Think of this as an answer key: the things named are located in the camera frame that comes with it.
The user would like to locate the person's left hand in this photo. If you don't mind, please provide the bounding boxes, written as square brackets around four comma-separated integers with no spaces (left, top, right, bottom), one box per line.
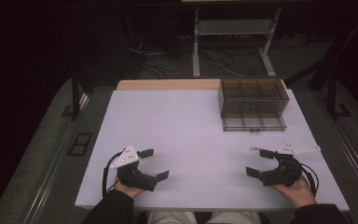
[114,178,145,200]

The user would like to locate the person's right hand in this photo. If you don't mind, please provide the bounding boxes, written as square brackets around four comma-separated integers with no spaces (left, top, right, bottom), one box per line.
[269,175,318,209]

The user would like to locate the white metal stand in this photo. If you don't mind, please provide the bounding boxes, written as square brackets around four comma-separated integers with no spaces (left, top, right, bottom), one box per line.
[192,7,282,78]

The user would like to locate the black stand leg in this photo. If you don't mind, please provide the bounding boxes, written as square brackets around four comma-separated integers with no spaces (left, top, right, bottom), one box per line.
[326,70,352,121]
[70,69,90,122]

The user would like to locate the transparent brown drawer box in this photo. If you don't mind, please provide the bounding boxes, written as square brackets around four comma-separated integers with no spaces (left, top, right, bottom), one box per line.
[217,77,291,133]

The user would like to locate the black floor socket cover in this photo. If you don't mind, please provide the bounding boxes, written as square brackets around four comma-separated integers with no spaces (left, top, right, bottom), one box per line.
[67,132,93,157]

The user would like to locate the person's legs in light trousers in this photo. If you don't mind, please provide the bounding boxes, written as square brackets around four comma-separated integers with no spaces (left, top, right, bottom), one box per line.
[146,211,262,224]

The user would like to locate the metal floor rail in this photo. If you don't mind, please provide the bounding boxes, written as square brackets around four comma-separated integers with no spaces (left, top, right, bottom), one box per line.
[310,92,358,200]
[23,92,91,224]

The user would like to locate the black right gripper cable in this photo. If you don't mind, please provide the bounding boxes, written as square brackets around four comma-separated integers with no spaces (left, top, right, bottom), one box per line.
[300,162,320,197]

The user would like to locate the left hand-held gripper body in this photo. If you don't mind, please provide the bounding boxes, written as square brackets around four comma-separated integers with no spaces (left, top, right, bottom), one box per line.
[110,145,158,192]

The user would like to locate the tangle of floor cables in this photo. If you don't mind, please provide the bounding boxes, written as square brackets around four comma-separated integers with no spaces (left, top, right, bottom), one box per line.
[126,31,262,79]

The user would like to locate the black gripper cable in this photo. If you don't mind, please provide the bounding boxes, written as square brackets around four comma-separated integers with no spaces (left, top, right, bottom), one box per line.
[300,162,320,197]
[102,151,124,198]

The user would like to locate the transparent brown drawer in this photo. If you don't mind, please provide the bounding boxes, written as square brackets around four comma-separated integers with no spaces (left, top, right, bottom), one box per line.
[221,114,287,133]

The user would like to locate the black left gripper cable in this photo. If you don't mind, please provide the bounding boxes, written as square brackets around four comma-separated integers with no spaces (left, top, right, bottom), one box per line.
[102,151,124,198]

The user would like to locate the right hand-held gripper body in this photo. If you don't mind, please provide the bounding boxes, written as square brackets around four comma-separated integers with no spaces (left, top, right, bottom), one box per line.
[258,142,322,188]

